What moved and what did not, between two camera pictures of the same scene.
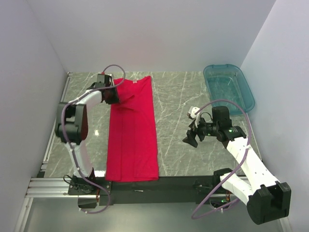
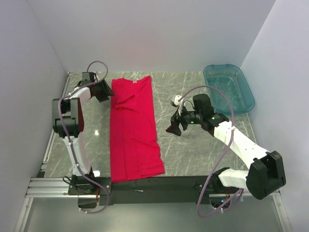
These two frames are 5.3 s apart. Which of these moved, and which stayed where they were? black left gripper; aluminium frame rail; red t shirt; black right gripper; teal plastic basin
Moved: black right gripper; black left gripper
Stayed: teal plastic basin; aluminium frame rail; red t shirt
